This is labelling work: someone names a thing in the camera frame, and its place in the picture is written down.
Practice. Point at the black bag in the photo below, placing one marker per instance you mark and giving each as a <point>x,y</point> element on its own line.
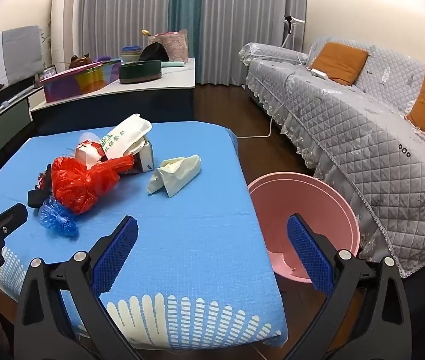
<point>154,52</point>

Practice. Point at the sofa with grey quilted cover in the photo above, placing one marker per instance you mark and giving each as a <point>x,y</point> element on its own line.
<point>366,138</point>

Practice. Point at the white standing air conditioner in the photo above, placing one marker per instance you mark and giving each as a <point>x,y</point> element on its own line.
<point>66,15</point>

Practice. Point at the pink plastic bucket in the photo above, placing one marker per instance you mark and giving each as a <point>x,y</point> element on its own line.
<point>272,202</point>

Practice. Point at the white paper takeout box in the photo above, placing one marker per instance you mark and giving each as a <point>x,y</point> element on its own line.
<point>130,133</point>

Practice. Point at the dark television stand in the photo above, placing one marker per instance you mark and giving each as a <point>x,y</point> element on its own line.
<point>2,120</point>

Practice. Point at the red plastic bag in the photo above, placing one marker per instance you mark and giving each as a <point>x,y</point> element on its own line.
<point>77,183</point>

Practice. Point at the teal roll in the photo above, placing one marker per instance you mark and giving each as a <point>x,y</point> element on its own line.
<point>175,64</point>

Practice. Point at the brown toy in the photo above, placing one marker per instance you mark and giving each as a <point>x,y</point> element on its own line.
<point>81,61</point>

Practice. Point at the grey curtain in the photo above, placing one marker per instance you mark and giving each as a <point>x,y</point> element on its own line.
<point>122,7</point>
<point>242,15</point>

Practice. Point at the teal curtain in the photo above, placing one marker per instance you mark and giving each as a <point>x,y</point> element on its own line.
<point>184,7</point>

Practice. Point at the grey printed television cover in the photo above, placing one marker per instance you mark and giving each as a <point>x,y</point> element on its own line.
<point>17,52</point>

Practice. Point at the stack of plastic bowls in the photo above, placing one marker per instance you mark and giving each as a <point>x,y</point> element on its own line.
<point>130,53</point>

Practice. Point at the red and white carton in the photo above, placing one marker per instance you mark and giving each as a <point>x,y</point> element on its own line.
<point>86,153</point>

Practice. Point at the black and red wrapper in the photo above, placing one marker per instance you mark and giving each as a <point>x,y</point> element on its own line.
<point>36,197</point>

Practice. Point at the blue plastic bag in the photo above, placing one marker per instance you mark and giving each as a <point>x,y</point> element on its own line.
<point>56,219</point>

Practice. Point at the colourful striped box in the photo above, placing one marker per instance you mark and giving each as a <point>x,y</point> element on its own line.
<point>85,80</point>

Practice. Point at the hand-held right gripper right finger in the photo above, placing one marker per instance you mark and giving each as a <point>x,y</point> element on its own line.
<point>306,255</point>

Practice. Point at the green round tin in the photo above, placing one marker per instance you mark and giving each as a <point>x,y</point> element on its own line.
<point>141,71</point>

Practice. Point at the white rod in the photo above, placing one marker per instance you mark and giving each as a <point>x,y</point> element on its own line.
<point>8,101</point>

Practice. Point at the white topped cabinet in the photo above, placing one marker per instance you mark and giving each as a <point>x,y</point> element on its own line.
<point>160,78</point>

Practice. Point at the white power strip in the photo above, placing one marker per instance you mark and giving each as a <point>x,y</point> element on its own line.
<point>317,73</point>

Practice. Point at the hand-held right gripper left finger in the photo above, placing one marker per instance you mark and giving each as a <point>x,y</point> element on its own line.
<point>118,249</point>

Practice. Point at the white paper bag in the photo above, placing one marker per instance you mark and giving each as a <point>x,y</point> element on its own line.
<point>178,176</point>

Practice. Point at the white floor stand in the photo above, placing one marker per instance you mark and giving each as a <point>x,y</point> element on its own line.
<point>290,26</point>

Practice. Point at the small grey carton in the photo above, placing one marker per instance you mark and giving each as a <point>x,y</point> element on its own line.
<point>146,159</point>

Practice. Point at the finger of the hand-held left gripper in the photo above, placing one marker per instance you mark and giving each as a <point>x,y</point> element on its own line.
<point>10,218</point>

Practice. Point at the blue patterned tablecloth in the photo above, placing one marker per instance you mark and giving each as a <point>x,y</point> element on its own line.
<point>197,213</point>

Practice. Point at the pink lace basket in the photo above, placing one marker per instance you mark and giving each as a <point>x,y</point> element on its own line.
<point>175,45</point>

